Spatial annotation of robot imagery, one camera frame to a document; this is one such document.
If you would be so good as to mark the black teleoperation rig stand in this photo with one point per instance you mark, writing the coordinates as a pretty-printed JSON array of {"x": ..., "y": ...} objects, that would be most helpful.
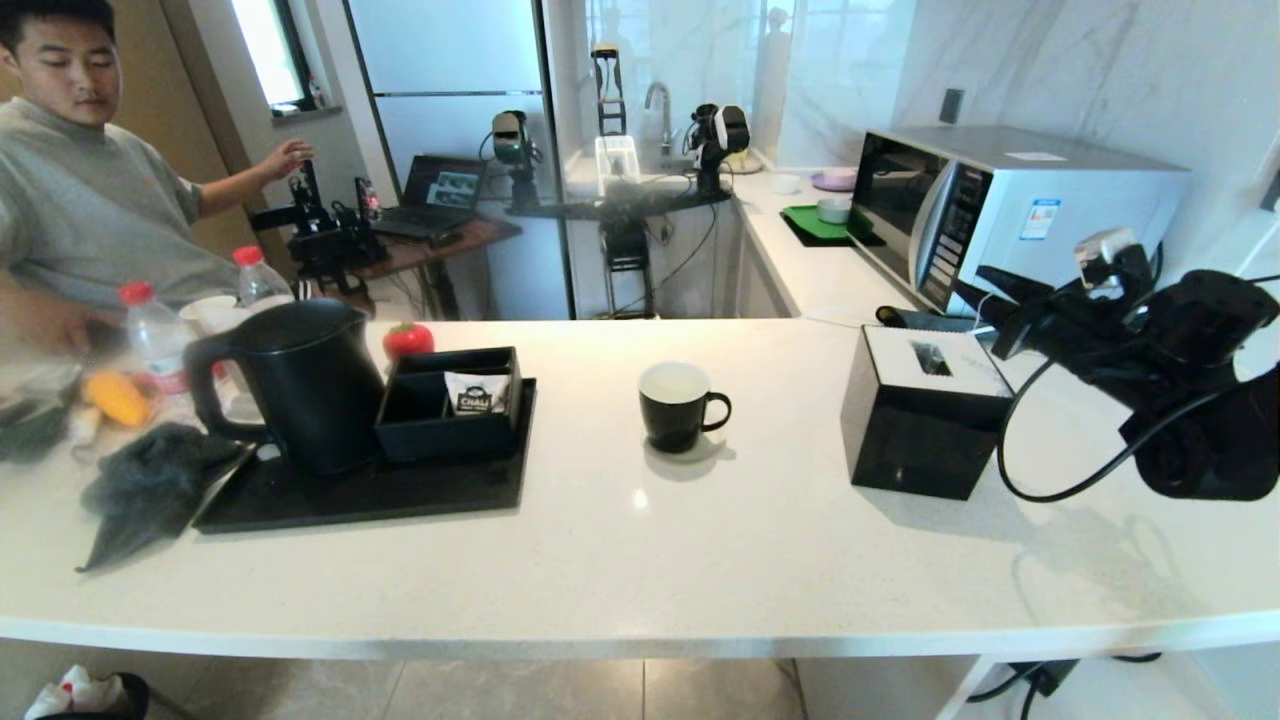
[{"x": 625, "y": 248}]

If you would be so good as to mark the black wall socket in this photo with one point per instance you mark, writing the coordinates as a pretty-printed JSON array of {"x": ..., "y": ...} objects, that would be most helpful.
[
  {"x": 1272, "y": 190},
  {"x": 950, "y": 108}
]

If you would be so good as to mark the brown wooden desk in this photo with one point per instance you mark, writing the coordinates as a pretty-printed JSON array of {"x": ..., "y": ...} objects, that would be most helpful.
[{"x": 475, "y": 238}]

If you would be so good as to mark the black tea organizer box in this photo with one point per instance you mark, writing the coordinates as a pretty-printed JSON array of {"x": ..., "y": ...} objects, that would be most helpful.
[{"x": 440, "y": 440}]

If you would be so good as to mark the white translucent basket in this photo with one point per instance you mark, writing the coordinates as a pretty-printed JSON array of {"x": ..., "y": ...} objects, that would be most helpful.
[{"x": 617, "y": 152}]

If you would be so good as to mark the black laptop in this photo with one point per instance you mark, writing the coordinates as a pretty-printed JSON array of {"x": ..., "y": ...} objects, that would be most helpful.
[{"x": 445, "y": 190}]

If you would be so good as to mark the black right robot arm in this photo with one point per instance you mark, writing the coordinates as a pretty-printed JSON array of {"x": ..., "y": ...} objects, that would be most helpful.
[{"x": 1210, "y": 400}]

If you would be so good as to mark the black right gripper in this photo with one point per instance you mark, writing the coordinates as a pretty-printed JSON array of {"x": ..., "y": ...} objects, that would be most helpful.
[{"x": 1070, "y": 325}]

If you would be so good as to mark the silver microwave oven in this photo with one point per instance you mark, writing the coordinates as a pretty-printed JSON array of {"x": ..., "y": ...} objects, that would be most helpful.
[{"x": 1000, "y": 180}]

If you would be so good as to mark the black electric kettle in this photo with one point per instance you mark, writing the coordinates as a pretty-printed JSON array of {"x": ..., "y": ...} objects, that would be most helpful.
[{"x": 310, "y": 400}]

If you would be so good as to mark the small grey bowl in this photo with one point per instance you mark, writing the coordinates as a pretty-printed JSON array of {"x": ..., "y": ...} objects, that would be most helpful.
[{"x": 832, "y": 212}]

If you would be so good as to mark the black mug white inside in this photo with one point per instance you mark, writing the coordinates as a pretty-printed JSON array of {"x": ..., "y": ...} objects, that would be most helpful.
[{"x": 672, "y": 420}]

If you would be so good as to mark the translucent white plastic cup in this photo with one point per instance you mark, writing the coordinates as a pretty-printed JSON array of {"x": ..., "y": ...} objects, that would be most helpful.
[{"x": 212, "y": 312}]

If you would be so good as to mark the black trash bin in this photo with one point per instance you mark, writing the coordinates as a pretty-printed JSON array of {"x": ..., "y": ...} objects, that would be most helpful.
[{"x": 132, "y": 700}]

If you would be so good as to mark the small white cup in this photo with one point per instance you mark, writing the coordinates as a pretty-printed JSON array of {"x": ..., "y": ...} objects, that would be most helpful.
[{"x": 784, "y": 185}]

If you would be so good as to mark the black rectangular serving tray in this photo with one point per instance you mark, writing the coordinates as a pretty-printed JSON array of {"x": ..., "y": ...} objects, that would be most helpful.
[{"x": 400, "y": 495}]

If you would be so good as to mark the window with dark frame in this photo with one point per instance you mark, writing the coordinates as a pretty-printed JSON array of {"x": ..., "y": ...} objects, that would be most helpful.
[{"x": 265, "y": 50}]

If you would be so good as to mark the person in grey shirt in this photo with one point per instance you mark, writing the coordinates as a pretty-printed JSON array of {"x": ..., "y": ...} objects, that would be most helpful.
[{"x": 80, "y": 220}]

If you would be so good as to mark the black tissue box white lid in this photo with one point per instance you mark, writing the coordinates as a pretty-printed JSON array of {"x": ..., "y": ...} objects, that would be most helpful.
[{"x": 920, "y": 440}]

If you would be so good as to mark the green and black tray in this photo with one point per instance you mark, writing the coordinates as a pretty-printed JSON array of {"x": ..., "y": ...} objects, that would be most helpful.
[{"x": 808, "y": 225}]

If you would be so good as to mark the purple plate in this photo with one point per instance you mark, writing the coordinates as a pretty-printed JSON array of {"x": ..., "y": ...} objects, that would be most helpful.
[{"x": 832, "y": 182}]

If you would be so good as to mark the chrome kitchen faucet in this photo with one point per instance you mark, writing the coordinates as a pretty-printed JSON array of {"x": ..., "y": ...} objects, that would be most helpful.
[{"x": 665, "y": 128}]

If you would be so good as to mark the dark grey cloth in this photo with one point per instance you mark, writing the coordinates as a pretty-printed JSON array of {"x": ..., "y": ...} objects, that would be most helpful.
[{"x": 150, "y": 490}]

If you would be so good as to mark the red tomato shaped toy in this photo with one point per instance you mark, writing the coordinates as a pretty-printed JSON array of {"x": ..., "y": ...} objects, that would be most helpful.
[{"x": 408, "y": 340}]

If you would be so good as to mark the grey power adapter brick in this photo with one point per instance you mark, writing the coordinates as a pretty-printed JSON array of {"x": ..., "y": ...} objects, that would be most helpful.
[{"x": 1045, "y": 677}]

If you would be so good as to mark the clear water bottle red cap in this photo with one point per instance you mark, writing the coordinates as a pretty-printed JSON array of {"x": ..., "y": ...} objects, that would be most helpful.
[
  {"x": 260, "y": 285},
  {"x": 160, "y": 340}
]

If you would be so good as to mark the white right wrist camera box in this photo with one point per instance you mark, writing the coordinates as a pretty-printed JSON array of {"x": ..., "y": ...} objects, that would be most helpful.
[{"x": 1105, "y": 255}]

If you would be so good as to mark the white refrigerator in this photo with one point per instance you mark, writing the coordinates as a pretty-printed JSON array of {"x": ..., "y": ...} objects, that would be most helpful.
[{"x": 450, "y": 60}]

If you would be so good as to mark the small white plastic piece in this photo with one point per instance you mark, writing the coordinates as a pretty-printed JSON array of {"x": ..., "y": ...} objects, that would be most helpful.
[{"x": 268, "y": 451}]

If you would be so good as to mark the white tea bag packet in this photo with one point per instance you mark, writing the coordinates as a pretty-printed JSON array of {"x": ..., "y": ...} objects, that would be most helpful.
[{"x": 478, "y": 394}]

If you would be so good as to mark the white crumpled paper trash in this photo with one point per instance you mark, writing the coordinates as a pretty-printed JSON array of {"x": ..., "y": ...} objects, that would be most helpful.
[{"x": 75, "y": 690}]

